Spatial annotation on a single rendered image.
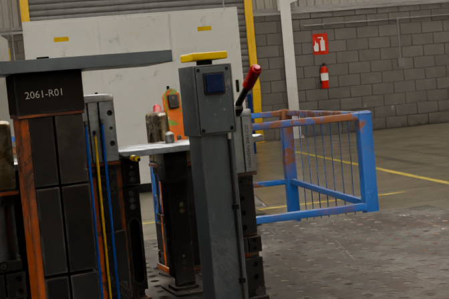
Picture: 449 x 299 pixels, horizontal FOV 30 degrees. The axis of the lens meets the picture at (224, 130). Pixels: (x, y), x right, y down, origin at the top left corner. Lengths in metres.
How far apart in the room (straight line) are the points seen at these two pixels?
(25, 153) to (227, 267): 0.37
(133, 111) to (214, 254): 8.09
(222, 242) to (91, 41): 8.10
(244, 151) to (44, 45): 7.91
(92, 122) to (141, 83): 7.99
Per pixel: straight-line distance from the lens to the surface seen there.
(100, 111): 1.43
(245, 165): 1.53
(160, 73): 9.44
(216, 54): 1.33
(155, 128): 1.85
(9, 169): 1.41
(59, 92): 1.25
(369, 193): 3.56
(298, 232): 2.25
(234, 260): 1.36
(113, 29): 9.42
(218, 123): 1.33
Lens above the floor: 1.10
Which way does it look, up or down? 3 degrees down
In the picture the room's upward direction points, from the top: 5 degrees counter-clockwise
